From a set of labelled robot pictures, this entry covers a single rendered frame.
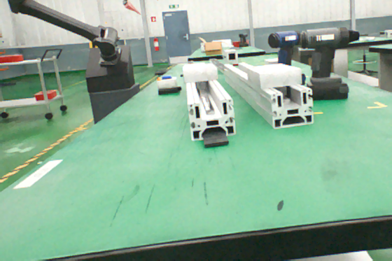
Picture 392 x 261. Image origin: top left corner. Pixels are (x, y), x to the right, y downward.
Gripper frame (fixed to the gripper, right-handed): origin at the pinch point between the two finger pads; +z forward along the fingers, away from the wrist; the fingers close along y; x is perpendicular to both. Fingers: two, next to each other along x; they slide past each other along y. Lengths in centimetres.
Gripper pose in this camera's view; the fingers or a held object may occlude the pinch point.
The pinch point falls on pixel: (148, 5)
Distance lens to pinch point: 139.7
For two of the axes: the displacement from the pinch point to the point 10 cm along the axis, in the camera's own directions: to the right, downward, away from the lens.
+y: 7.8, -6.2, -0.5
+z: 5.1, 5.9, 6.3
